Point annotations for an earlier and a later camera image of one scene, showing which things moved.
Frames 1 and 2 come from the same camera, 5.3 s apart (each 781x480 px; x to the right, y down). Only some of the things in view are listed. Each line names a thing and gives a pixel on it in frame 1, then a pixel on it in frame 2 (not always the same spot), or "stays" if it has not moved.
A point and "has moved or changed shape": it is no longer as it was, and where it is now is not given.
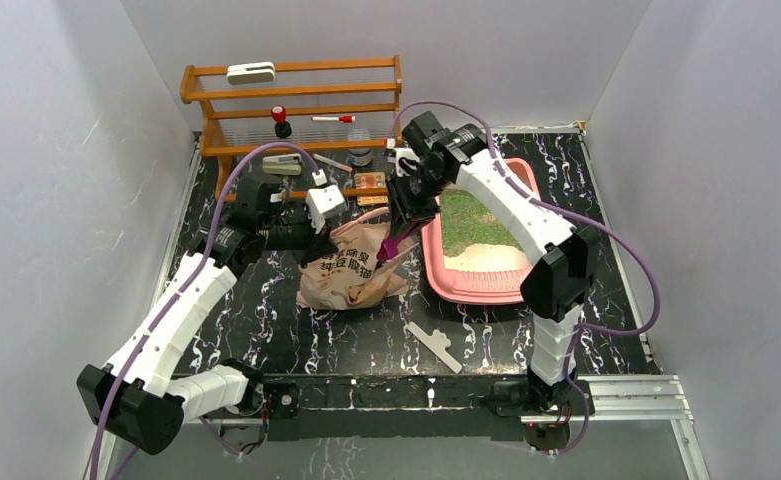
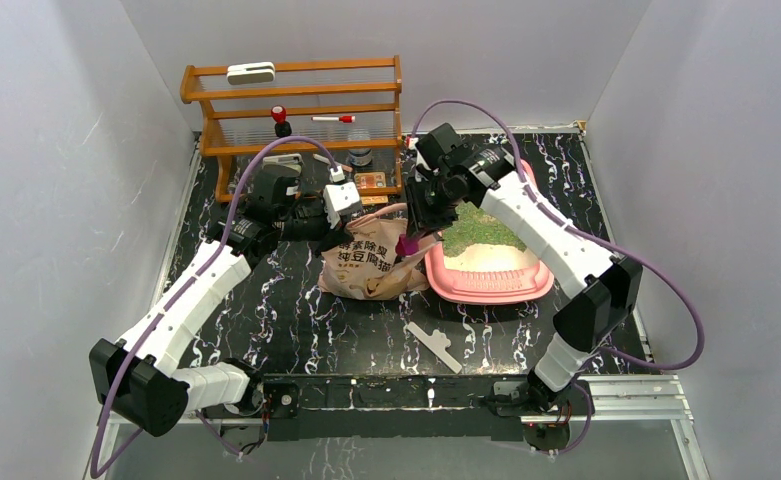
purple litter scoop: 389,247 to 406,245
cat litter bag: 351,275 has moved or changed shape
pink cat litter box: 468,255 stays
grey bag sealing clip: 437,342 stays
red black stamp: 283,127 stays
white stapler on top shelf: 257,72 stays
